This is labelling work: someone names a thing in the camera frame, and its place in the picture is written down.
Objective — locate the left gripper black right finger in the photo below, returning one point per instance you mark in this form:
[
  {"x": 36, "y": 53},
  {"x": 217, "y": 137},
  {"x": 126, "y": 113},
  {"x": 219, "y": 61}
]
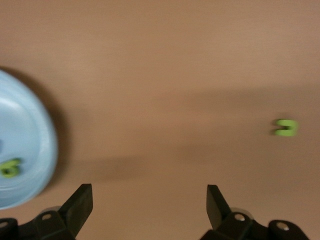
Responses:
[{"x": 217, "y": 212}]

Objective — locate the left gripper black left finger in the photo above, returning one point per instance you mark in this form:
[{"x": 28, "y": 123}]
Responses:
[{"x": 75, "y": 210}]

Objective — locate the green foam letter b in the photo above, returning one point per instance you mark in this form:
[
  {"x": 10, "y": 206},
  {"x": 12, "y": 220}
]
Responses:
[{"x": 13, "y": 163}]

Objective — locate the green foam letter u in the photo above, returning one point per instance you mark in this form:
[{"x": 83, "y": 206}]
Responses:
[{"x": 295, "y": 128}]

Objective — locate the blue plate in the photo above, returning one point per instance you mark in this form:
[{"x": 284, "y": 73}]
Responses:
[{"x": 25, "y": 125}]

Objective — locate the brown table cover sheet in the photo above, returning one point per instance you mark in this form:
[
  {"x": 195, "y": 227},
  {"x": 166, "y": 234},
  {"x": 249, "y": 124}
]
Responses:
[{"x": 160, "y": 62}]

